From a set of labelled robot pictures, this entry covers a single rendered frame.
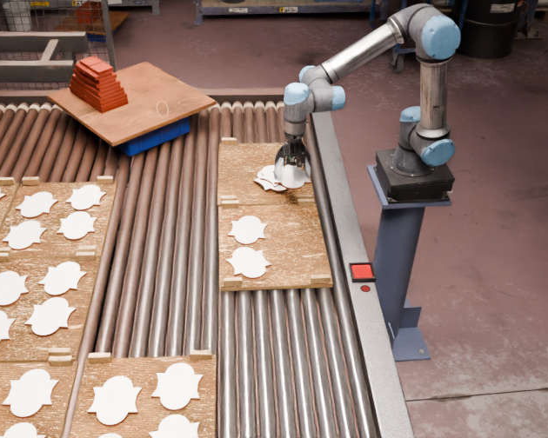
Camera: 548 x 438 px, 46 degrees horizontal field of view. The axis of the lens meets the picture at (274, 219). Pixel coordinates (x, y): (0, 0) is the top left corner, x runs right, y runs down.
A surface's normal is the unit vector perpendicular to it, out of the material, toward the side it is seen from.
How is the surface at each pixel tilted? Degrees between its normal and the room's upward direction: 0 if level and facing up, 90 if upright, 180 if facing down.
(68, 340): 0
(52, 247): 0
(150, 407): 0
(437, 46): 82
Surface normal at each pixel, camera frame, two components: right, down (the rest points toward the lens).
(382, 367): 0.03, -0.78
